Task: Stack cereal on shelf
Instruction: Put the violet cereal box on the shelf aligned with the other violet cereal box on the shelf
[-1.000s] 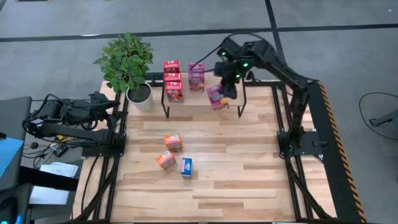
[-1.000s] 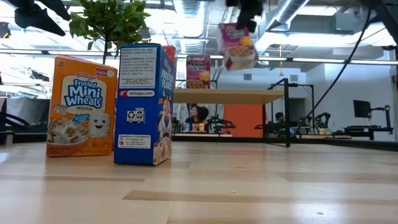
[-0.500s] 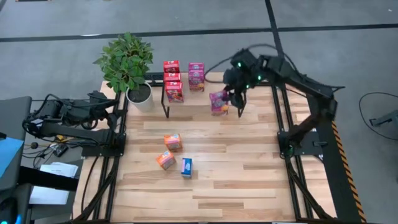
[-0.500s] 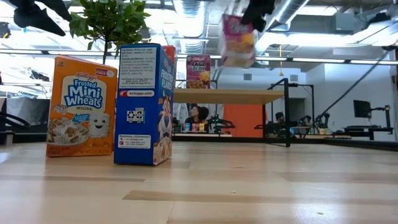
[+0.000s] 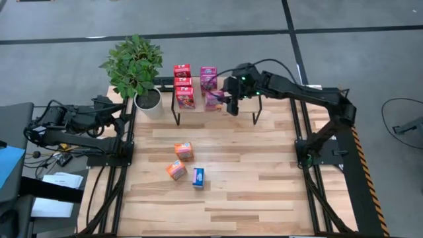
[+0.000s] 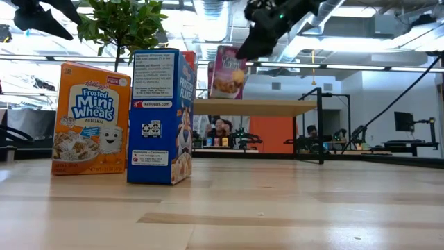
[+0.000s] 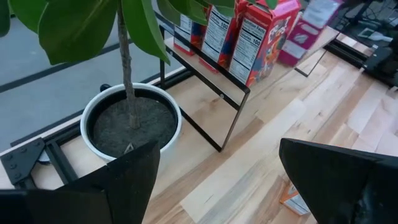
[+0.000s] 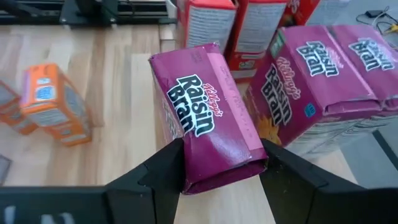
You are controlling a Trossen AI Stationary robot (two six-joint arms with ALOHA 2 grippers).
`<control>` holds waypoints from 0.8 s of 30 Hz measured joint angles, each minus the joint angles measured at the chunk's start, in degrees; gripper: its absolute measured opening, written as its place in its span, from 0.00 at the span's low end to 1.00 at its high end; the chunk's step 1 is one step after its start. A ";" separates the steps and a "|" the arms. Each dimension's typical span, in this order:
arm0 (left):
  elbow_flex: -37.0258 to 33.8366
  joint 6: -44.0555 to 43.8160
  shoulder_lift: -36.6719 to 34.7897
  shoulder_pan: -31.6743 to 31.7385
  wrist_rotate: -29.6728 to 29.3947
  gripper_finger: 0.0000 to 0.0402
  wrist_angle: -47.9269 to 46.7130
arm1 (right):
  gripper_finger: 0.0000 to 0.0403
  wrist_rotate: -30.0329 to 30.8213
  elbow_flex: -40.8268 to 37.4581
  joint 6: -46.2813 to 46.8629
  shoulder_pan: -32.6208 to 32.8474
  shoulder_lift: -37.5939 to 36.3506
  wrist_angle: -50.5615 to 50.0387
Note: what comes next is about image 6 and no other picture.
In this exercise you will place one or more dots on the black fabric cover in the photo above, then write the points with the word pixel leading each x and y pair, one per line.
pixel 31 123

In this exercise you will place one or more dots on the small blue carton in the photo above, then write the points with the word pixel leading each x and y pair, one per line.
pixel 209 141

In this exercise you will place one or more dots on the wooden shelf with black frame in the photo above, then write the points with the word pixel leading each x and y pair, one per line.
pixel 277 107

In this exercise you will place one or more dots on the small yellow carton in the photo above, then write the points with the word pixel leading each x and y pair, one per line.
pixel 224 141

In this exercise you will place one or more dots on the silver round ceiling duct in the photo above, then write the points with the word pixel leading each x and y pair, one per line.
pixel 333 7

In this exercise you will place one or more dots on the small grey wall vent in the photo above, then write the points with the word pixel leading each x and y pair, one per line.
pixel 276 85
pixel 327 87

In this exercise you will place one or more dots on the green leafy small tree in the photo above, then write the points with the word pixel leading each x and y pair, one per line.
pixel 121 21

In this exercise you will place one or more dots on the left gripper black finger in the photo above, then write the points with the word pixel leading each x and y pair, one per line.
pixel 38 22
pixel 64 8

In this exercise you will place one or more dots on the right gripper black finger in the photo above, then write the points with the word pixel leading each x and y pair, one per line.
pixel 260 41

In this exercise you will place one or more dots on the black aluminium table frame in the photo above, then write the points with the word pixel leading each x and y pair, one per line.
pixel 381 159

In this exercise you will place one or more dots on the red Froot Loops cereal box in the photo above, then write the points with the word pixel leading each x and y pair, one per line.
pixel 190 59

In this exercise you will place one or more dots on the blue Frosted Flakes cereal box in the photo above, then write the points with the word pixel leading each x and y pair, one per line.
pixel 152 114

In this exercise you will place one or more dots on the long ceiling light strip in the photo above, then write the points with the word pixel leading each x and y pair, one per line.
pixel 354 66
pixel 34 58

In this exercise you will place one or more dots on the small pink carton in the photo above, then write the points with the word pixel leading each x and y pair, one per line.
pixel 216 141

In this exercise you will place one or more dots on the person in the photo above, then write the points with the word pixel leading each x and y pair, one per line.
pixel 219 130
pixel 312 132

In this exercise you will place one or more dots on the orange partition panel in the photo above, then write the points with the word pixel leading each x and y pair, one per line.
pixel 274 135

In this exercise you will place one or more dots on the grey rectangular ceiling duct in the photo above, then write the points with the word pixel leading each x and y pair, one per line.
pixel 357 26

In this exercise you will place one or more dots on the black tabletop robot arm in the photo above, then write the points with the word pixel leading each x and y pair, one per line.
pixel 243 137
pixel 357 133

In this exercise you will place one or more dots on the silver ribbed ventilation duct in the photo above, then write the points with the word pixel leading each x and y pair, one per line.
pixel 215 21

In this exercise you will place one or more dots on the orange Frosted Mini-Wheats cereal box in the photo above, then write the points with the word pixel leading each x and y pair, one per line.
pixel 93 104

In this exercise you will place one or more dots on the black computer monitor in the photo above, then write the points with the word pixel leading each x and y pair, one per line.
pixel 400 121

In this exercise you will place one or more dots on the black office desk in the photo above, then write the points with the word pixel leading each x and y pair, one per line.
pixel 409 143

